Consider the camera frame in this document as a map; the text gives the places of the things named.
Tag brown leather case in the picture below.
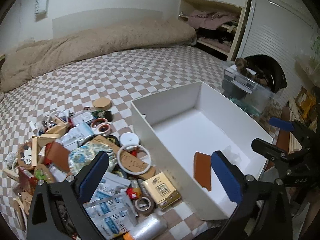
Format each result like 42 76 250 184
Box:
193 152 212 192

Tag red cigarette box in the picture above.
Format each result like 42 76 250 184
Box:
18 166 38 195

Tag floral fabric pouch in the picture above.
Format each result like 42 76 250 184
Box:
68 142 118 176

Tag blue white mask packet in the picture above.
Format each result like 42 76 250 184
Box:
84 172 138 239

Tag green frog cork coaster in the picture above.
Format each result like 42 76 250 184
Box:
34 164 56 184

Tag brown tape roll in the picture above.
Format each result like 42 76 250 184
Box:
133 196 155 216

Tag red white scissors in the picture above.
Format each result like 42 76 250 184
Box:
91 118 112 135

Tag white round disc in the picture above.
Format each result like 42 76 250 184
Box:
119 132 140 146

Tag beige small carton box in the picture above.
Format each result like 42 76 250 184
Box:
142 172 181 210

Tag white storage box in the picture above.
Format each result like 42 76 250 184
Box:
131 82 273 220

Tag panda cork coaster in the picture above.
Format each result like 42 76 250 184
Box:
17 141 33 171

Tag wooden block stick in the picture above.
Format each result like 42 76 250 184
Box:
31 137 38 167

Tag round wooden lid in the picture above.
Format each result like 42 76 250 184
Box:
92 98 112 111

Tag clear plastic storage bin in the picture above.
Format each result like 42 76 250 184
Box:
222 61 276 120

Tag black hat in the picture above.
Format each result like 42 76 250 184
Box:
244 54 287 93

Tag checkered bed sheet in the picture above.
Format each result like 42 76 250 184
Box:
0 45 283 240

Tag beige duvet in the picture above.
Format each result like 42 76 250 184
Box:
1 18 196 93

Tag closet shelf with clothes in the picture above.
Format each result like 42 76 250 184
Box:
178 0 249 61

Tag white ring hoop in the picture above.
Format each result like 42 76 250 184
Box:
116 144 151 176

